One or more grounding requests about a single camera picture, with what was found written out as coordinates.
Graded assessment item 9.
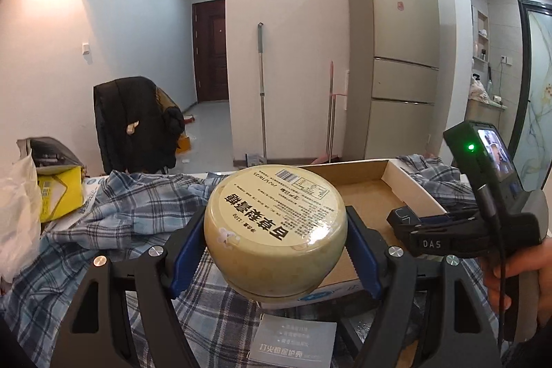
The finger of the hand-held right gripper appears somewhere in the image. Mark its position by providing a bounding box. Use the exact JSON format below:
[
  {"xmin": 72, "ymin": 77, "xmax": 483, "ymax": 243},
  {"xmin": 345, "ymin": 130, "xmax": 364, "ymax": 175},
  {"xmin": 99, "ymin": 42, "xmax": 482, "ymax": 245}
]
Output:
[
  {"xmin": 387, "ymin": 208, "xmax": 458, "ymax": 257},
  {"xmin": 416, "ymin": 209, "xmax": 480, "ymax": 231}
]

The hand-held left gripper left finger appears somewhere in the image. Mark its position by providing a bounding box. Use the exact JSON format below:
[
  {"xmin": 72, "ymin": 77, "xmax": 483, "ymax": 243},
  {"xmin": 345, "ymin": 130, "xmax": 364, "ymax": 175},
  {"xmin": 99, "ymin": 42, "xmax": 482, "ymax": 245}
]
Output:
[{"xmin": 51, "ymin": 206, "xmax": 210, "ymax": 368}]

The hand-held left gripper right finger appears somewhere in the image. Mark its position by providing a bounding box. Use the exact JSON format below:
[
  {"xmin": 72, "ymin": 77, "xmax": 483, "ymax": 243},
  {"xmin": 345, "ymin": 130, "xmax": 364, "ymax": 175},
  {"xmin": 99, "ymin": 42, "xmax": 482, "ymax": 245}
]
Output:
[{"xmin": 345, "ymin": 206, "xmax": 505, "ymax": 368}]

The cardboard box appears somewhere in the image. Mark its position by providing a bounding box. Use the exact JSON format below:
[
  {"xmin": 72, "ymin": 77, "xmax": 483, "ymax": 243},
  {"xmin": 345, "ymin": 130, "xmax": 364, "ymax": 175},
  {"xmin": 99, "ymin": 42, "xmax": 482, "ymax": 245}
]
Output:
[{"xmin": 297, "ymin": 159, "xmax": 447, "ymax": 304}]

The round cream tin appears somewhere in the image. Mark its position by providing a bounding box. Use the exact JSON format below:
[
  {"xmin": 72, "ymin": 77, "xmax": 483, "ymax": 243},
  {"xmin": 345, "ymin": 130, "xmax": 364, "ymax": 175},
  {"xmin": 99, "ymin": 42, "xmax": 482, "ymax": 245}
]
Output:
[{"xmin": 204, "ymin": 164, "xmax": 349, "ymax": 302}]

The grey booklet card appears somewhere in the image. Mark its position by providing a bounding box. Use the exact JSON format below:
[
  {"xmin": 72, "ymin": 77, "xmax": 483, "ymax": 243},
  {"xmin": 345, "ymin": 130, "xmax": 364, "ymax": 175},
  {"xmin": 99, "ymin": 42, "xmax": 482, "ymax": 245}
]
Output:
[{"xmin": 249, "ymin": 313, "xmax": 338, "ymax": 364}]

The person's right hand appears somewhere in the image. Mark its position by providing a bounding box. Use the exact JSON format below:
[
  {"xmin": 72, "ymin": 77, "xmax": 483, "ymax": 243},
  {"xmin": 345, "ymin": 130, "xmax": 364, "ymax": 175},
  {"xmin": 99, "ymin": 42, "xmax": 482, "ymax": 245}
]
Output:
[{"xmin": 479, "ymin": 238, "xmax": 552, "ymax": 345}]

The beige vanity cabinet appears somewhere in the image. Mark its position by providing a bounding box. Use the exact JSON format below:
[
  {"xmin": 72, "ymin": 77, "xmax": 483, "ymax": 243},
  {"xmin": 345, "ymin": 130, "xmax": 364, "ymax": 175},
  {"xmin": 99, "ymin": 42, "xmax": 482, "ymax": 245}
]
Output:
[{"xmin": 468, "ymin": 96, "xmax": 507, "ymax": 132}]

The pale cloth pile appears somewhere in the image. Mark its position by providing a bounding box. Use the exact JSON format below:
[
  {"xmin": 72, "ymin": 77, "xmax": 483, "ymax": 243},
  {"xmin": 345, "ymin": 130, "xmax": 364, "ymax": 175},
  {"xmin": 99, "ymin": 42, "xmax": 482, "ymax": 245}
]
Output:
[{"xmin": 469, "ymin": 74, "xmax": 491, "ymax": 102}]

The blue plaid shirt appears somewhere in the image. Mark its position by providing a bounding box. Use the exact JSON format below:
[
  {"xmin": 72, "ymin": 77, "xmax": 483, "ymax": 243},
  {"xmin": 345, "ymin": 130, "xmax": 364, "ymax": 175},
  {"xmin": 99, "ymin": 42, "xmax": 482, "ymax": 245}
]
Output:
[{"xmin": 0, "ymin": 155, "xmax": 488, "ymax": 368}]

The black framed glass door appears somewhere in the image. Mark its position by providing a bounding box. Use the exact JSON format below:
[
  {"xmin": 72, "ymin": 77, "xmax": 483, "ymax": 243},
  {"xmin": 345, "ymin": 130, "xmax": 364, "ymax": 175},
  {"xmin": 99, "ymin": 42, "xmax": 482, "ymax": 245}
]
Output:
[{"xmin": 508, "ymin": 0, "xmax": 552, "ymax": 190}]

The beige refrigerator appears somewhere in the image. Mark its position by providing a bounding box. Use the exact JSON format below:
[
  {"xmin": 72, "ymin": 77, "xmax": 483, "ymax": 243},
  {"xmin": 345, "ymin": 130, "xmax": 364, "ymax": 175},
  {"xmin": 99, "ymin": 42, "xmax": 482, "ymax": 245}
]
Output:
[{"xmin": 346, "ymin": 0, "xmax": 441, "ymax": 162}]

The yellow box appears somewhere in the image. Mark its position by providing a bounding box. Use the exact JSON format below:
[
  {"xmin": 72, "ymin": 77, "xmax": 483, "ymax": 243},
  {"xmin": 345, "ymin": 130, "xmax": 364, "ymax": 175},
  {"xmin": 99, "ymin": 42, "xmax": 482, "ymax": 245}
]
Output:
[{"xmin": 37, "ymin": 165, "xmax": 85, "ymax": 223}]

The black jacket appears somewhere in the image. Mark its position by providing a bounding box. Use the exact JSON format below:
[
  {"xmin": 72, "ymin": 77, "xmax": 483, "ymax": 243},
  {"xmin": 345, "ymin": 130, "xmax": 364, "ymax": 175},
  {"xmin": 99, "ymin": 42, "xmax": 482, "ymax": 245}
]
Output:
[{"xmin": 93, "ymin": 77, "xmax": 187, "ymax": 175}]

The pink broom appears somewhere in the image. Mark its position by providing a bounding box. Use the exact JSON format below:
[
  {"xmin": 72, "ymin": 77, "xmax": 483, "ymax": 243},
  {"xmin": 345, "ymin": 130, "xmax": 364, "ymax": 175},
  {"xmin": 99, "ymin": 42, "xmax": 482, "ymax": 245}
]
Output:
[{"xmin": 317, "ymin": 61, "xmax": 346, "ymax": 164}]

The tan garment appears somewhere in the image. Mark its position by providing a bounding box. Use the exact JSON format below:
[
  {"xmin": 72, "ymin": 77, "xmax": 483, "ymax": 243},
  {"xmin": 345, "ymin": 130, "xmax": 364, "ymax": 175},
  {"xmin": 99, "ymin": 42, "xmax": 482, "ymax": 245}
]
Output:
[{"xmin": 155, "ymin": 87, "xmax": 181, "ymax": 115}]

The grey bag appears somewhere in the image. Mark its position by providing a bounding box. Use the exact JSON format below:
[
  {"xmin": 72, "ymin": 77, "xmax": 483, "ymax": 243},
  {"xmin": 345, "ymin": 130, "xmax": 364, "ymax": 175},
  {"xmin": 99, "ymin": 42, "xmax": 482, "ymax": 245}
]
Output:
[{"xmin": 16, "ymin": 136, "xmax": 87, "ymax": 176}]

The white plastic bag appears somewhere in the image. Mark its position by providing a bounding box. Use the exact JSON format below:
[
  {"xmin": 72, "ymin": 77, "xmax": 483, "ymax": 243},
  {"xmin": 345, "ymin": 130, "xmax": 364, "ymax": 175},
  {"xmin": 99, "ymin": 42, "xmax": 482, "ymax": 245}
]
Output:
[{"xmin": 0, "ymin": 155, "xmax": 42, "ymax": 287}]

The grey mop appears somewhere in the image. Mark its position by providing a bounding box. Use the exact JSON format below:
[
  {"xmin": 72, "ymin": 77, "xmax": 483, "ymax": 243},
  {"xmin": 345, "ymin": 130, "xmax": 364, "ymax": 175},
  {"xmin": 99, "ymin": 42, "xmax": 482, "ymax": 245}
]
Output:
[{"xmin": 256, "ymin": 22, "xmax": 271, "ymax": 167}]

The dark red door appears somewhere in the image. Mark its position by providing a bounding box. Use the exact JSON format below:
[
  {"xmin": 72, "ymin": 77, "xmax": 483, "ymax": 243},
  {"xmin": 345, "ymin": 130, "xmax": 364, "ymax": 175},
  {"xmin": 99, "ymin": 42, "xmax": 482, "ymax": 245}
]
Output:
[{"xmin": 192, "ymin": 0, "xmax": 229, "ymax": 103}]

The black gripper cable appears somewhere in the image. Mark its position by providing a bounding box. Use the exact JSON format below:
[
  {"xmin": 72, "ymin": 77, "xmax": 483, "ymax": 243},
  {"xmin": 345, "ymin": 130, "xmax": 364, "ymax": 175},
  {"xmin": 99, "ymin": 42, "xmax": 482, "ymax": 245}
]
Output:
[{"xmin": 472, "ymin": 182, "xmax": 512, "ymax": 345}]

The wall niche shelf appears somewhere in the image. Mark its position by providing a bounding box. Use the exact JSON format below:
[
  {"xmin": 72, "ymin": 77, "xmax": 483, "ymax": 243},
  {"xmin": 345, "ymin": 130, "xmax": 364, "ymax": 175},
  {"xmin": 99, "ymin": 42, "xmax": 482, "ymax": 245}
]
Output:
[{"xmin": 472, "ymin": 10, "xmax": 491, "ymax": 62}]

